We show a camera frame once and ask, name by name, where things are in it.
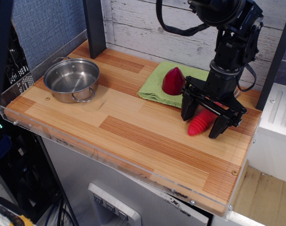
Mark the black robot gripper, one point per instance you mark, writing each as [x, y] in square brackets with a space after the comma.
[215, 94]

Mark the red-handled metal fork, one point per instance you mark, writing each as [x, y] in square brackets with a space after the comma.
[201, 122]

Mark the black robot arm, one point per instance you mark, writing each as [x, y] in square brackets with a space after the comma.
[239, 23]

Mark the stainless steel pot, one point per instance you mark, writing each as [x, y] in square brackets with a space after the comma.
[72, 80]

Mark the clear acrylic table guard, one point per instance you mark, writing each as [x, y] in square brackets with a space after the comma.
[118, 133]

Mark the dark red cone object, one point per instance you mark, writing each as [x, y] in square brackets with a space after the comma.
[173, 82]

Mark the green folded cloth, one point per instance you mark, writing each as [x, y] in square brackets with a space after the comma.
[152, 88]

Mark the white ribbed toy sink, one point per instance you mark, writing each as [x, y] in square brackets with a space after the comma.
[267, 152]

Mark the blue fabric panel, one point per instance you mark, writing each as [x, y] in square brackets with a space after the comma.
[45, 26]

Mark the black plastic crate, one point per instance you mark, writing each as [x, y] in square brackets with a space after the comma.
[16, 65]

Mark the black vertical post right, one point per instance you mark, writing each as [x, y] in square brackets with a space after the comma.
[276, 62]

